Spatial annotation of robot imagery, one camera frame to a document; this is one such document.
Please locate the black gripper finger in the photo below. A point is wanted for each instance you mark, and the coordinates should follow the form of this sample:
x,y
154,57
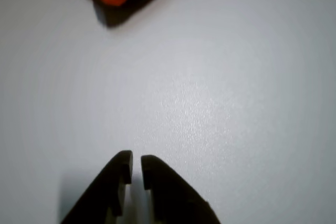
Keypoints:
x,y
102,197
173,197

